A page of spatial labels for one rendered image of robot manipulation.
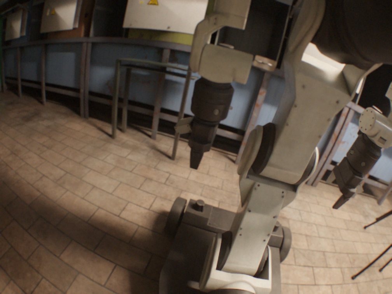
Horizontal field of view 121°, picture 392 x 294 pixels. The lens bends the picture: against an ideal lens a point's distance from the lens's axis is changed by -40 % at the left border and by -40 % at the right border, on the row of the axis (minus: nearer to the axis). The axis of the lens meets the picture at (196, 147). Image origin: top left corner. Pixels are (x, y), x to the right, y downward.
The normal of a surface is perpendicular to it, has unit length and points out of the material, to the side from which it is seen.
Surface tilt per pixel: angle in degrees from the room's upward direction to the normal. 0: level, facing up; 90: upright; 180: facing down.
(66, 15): 90
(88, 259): 0
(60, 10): 90
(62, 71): 90
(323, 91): 100
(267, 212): 60
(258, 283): 0
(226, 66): 97
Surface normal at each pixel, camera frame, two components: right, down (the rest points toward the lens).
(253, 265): -0.04, -0.25
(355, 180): -0.27, 0.58
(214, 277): 0.21, -0.86
